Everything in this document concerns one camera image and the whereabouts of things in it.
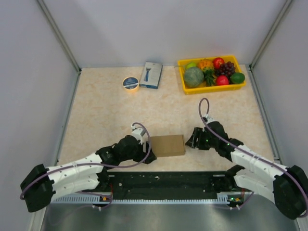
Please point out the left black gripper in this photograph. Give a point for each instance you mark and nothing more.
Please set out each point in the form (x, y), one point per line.
(151, 156)

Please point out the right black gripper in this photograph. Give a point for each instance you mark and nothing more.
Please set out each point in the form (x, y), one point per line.
(198, 133)

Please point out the brown cardboard paper box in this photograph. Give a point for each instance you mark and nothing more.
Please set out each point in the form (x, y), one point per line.
(168, 145)

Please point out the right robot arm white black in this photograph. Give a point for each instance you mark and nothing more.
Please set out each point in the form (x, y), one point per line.
(286, 187)

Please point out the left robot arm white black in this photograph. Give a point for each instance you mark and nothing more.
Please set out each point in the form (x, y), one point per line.
(43, 184)

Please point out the yellow plastic bin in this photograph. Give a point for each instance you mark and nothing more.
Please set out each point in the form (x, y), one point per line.
(202, 88)

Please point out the small pineapple green leaves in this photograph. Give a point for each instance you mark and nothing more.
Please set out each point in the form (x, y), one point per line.
(209, 77)

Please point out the green round melon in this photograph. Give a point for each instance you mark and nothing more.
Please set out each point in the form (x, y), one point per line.
(193, 77)

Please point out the red apple front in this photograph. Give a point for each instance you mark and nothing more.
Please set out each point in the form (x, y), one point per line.
(222, 80)

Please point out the red apple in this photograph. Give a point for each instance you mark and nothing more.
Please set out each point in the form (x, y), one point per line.
(217, 62)
(222, 80)

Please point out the green avocado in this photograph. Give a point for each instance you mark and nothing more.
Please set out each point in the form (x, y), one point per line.
(237, 78)

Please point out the small green apple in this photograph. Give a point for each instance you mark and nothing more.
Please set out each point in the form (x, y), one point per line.
(190, 65)

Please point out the dark purple grape bunch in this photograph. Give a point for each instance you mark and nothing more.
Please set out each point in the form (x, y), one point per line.
(226, 69)

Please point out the yellow masking tape roll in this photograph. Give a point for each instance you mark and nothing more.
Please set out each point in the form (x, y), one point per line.
(131, 84)

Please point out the red apple back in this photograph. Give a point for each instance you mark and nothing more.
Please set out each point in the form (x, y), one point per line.
(217, 62)

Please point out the razor in blue package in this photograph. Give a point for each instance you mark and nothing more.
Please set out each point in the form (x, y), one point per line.
(151, 75)

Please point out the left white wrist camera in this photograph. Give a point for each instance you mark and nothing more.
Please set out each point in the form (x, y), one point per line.
(138, 132)

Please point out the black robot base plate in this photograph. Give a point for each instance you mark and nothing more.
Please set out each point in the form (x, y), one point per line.
(172, 184)

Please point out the grey slotted cable duct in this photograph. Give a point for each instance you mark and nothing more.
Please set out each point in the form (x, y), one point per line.
(101, 199)

